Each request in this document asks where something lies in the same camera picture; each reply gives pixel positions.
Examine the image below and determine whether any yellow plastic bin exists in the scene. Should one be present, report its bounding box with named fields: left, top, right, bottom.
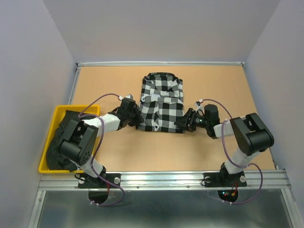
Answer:
left=38, top=105, right=100, bottom=174

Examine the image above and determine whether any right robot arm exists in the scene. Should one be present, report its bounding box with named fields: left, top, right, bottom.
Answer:
left=174, top=104, right=274, bottom=188

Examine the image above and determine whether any black white checkered shirt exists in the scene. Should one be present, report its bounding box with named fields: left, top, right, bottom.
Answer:
left=136, top=72, right=184, bottom=133

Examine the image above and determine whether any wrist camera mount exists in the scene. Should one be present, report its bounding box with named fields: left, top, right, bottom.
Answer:
left=195, top=100, right=205, bottom=116
left=118, top=94, right=133, bottom=101

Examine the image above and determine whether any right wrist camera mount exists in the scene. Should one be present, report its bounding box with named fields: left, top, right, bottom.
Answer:
left=195, top=100, right=205, bottom=116

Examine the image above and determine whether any dark shirt in bin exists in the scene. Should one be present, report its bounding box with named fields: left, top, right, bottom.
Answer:
left=46, top=110, right=80, bottom=172

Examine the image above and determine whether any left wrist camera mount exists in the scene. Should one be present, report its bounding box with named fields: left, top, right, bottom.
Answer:
left=118, top=94, right=133, bottom=101

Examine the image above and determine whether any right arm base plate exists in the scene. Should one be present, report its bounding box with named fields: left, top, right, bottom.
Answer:
left=202, top=172, right=247, bottom=188

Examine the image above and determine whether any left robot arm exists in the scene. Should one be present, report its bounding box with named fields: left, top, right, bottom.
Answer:
left=58, top=97, right=143, bottom=187

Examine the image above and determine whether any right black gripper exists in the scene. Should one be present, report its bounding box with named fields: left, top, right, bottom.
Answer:
left=173, top=107, right=209, bottom=132

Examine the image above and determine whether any aluminium front rail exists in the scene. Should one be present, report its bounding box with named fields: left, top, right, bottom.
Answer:
left=38, top=170, right=291, bottom=191

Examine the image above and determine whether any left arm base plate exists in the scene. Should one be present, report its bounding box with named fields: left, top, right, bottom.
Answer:
left=75, top=172, right=122, bottom=190

